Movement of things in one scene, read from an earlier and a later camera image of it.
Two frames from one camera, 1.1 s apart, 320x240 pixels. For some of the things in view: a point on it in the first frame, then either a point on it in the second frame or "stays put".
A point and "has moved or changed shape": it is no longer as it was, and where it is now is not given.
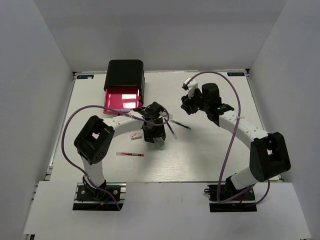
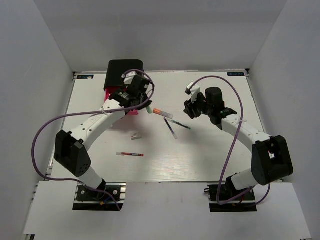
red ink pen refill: x=123 y=153 stays put
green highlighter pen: x=161 y=145 has moved or changed shape
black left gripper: x=160 y=132 -> x=146 y=104
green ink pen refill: x=180 y=123 stays put
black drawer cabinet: x=127 y=73 stays put
